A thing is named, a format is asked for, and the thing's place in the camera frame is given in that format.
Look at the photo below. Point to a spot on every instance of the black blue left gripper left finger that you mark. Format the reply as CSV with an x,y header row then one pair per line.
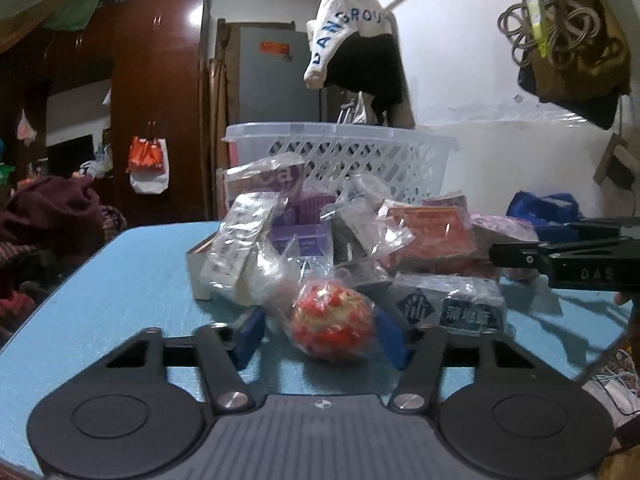
x,y
217,351

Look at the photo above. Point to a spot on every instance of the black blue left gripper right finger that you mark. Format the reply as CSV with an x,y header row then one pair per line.
x,y
422,353

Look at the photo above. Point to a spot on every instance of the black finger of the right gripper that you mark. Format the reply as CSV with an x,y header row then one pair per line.
x,y
609,253

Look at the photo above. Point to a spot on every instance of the white medicine box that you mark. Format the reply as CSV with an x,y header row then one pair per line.
x,y
226,256

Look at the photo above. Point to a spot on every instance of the red ball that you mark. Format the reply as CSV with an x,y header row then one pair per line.
x,y
323,316

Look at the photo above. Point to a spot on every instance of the blue bag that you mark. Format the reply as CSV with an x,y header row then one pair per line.
x,y
550,215

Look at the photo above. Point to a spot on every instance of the white Kent cigarette box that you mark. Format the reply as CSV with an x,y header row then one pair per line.
x,y
200,269

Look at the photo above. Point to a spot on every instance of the red orange box in bag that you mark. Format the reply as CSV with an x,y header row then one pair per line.
x,y
439,232

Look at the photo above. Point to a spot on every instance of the white plastic lattice basket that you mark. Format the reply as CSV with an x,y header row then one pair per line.
x,y
411,163

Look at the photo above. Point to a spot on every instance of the purple pink box in bag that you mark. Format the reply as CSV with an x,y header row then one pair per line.
x,y
283,173

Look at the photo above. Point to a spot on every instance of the orange white hanging bag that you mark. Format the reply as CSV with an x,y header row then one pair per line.
x,y
148,166

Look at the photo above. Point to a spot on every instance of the dark brown hanging bag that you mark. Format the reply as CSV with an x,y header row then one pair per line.
x,y
588,65

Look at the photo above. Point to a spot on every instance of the maroon clothes pile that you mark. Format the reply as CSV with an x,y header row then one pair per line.
x,y
63,216

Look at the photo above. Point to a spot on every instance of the white black hanging jacket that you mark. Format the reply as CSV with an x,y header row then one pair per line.
x,y
352,46

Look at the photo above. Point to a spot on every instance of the grey metal door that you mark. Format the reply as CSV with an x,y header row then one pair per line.
x,y
271,80

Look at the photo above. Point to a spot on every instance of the dark red wooden wardrobe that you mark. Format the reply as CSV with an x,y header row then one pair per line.
x,y
153,52

